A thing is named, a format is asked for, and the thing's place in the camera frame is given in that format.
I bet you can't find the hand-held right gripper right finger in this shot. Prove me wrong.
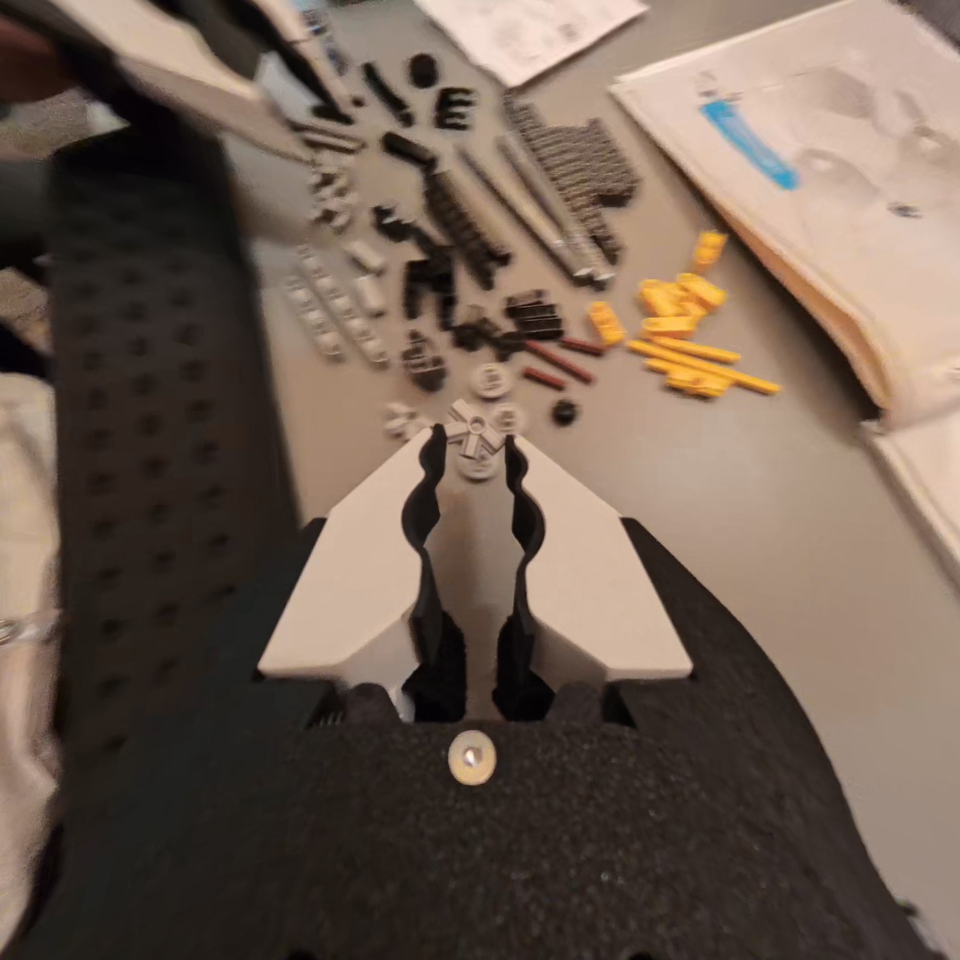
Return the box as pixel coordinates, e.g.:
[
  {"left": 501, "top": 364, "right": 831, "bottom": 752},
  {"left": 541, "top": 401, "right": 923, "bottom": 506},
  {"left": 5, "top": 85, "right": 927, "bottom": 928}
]
[{"left": 502, "top": 433, "right": 695, "bottom": 691}]

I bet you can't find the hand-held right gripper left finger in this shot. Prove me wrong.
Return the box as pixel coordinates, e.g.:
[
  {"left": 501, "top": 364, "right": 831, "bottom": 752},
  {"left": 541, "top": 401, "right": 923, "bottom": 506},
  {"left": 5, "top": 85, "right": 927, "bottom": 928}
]
[{"left": 257, "top": 423, "right": 447, "bottom": 721}]

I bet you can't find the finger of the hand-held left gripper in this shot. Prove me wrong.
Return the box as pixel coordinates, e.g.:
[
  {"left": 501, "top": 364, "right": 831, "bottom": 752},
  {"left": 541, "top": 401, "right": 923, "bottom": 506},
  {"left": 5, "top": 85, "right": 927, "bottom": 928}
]
[
  {"left": 45, "top": 0, "right": 316, "bottom": 164},
  {"left": 217, "top": 0, "right": 357, "bottom": 129}
]

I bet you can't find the black angled lego beam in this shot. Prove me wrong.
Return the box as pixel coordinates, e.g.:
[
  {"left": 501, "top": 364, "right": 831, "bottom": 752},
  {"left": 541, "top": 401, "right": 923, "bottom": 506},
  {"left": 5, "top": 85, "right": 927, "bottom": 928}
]
[
  {"left": 401, "top": 251, "right": 459, "bottom": 331},
  {"left": 371, "top": 206, "right": 432, "bottom": 252}
]

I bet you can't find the printed white paper bag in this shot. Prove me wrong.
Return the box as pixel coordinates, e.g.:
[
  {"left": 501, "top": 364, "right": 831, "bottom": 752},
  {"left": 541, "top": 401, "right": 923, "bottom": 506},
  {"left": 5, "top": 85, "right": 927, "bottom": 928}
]
[{"left": 414, "top": 0, "right": 650, "bottom": 89}]

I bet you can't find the row of dark grey lego beams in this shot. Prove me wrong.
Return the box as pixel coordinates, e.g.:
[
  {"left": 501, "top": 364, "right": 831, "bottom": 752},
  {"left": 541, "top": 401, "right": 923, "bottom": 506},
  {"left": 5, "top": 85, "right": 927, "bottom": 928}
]
[{"left": 501, "top": 93, "right": 644, "bottom": 265}]

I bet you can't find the short black lego beam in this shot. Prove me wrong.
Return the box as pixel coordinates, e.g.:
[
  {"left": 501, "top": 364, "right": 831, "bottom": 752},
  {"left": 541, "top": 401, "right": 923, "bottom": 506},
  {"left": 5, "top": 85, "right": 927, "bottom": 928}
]
[{"left": 363, "top": 63, "right": 414, "bottom": 125}]

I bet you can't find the small black lego beam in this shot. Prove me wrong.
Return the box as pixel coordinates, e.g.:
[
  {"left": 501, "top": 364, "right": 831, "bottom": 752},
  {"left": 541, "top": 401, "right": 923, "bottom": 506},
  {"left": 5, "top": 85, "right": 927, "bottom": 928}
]
[{"left": 381, "top": 131, "right": 440, "bottom": 168}]

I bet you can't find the wide black lego beam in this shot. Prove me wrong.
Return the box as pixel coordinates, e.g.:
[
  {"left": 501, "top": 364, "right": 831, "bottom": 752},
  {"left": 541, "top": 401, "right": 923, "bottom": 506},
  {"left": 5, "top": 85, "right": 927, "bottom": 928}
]
[
  {"left": 442, "top": 195, "right": 515, "bottom": 290},
  {"left": 423, "top": 168, "right": 496, "bottom": 271}
]

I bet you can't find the long light grey lego beam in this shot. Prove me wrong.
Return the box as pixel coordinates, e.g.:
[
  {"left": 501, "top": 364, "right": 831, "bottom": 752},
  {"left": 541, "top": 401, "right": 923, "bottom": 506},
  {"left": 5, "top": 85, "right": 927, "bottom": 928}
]
[{"left": 285, "top": 273, "right": 346, "bottom": 361}]

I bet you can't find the medium light grey lego beam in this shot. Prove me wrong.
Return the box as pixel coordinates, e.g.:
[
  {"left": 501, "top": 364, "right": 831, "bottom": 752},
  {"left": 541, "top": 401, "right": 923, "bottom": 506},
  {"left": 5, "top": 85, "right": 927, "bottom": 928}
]
[{"left": 298, "top": 247, "right": 391, "bottom": 369}]

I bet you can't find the dark grey lego piece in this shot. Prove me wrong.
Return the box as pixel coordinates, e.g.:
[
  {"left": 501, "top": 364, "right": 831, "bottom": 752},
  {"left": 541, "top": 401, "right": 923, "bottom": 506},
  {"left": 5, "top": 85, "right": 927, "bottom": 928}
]
[{"left": 401, "top": 330, "right": 450, "bottom": 391}]

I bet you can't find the long yellow lego axle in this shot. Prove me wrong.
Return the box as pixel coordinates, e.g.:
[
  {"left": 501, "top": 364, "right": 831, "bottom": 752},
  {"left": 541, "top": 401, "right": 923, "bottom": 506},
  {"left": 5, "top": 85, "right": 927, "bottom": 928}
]
[{"left": 645, "top": 358, "right": 783, "bottom": 396}]

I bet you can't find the black lego pin connector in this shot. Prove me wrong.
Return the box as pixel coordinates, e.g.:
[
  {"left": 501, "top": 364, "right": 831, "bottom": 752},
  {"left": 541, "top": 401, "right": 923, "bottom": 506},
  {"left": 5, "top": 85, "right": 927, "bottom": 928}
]
[{"left": 450, "top": 307, "right": 526, "bottom": 357}]

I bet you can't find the black square lego connector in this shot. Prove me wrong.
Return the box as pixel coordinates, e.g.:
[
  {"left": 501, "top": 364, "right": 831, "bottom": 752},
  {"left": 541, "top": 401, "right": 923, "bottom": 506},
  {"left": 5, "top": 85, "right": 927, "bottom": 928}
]
[{"left": 506, "top": 291, "right": 565, "bottom": 339}]

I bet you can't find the lego instruction booklet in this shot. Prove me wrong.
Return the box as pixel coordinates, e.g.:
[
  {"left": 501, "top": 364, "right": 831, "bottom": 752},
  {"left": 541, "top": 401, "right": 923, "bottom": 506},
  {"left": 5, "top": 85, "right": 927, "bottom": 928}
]
[{"left": 611, "top": 0, "right": 960, "bottom": 586}]

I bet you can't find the black perforated chair armrest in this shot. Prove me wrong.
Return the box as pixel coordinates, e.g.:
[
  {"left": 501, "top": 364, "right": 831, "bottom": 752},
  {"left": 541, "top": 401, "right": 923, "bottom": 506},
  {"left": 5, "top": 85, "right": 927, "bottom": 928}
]
[{"left": 45, "top": 97, "right": 309, "bottom": 751}]

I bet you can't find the white shirt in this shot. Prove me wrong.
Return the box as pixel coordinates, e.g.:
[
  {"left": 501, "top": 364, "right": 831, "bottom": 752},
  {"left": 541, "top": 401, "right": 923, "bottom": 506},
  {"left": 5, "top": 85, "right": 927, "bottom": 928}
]
[{"left": 0, "top": 375, "right": 65, "bottom": 960}]

